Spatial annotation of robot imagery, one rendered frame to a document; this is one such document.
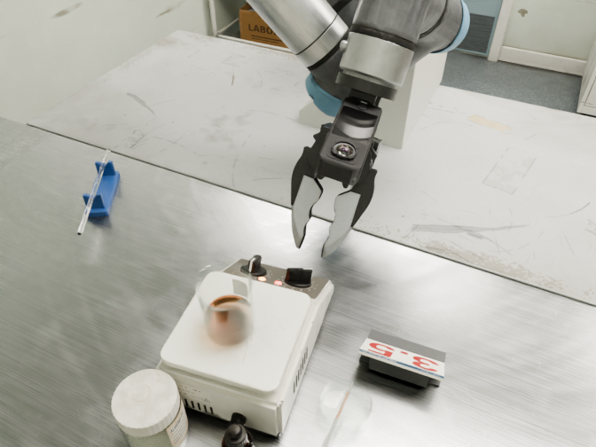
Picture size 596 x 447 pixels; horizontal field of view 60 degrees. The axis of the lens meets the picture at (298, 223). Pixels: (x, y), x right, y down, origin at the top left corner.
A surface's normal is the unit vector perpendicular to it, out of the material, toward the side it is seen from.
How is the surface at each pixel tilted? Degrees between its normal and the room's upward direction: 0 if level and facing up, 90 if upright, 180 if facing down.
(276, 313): 0
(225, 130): 0
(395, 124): 90
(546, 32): 90
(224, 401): 90
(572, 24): 90
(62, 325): 0
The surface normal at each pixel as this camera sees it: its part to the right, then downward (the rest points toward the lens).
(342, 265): 0.00, -0.73
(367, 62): -0.32, 0.19
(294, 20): -0.10, 0.60
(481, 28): -0.44, 0.61
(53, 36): 0.90, 0.30
